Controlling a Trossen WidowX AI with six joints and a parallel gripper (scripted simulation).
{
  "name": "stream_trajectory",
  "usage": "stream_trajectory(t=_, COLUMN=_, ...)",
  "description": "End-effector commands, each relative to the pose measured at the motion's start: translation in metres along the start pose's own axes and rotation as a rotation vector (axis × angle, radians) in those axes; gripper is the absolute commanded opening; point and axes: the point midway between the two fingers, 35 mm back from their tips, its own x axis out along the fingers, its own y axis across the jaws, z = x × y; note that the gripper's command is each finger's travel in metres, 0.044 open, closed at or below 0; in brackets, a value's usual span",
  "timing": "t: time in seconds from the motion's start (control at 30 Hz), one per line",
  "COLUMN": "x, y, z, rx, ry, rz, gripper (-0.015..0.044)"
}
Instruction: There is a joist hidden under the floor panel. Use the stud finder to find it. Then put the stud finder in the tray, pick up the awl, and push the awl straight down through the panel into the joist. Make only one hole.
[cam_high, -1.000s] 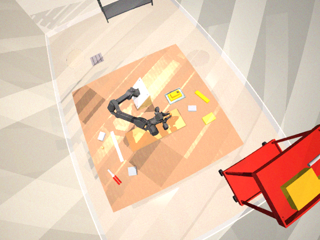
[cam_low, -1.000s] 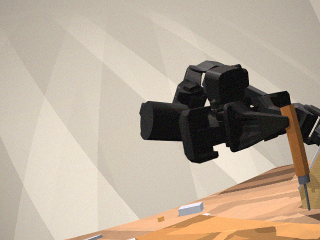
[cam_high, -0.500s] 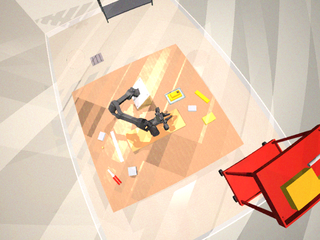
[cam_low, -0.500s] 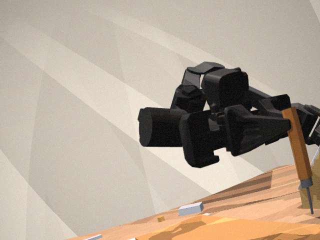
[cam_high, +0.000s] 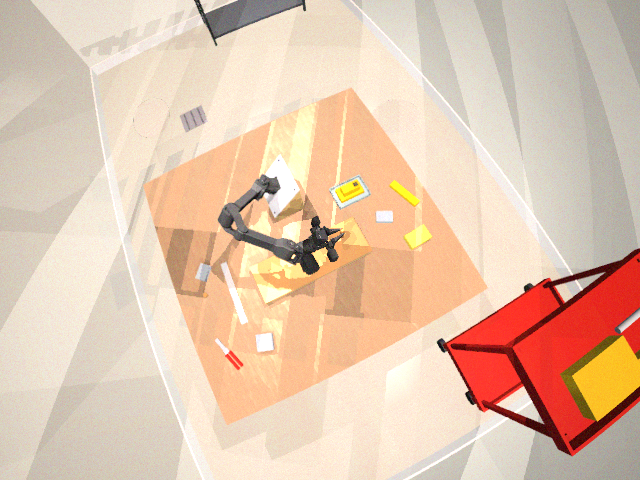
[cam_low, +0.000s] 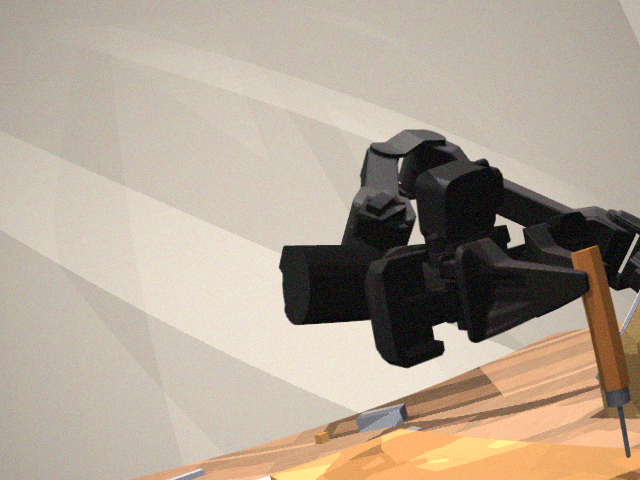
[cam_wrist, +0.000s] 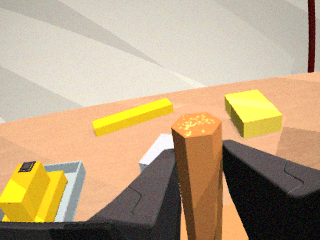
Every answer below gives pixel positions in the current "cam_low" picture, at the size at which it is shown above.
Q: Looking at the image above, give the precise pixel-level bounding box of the brown wooden-handled awl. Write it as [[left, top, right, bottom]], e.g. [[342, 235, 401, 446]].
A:
[[571, 245, 631, 458]]

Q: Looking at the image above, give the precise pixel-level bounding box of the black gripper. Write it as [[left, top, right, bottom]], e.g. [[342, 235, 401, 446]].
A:
[[364, 211, 590, 369]]

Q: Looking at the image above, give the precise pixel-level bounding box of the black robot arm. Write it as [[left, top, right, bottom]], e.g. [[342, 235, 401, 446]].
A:
[[279, 129, 640, 325]]

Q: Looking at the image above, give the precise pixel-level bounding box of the white flat bar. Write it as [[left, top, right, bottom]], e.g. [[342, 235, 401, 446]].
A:
[[258, 426, 422, 480]]

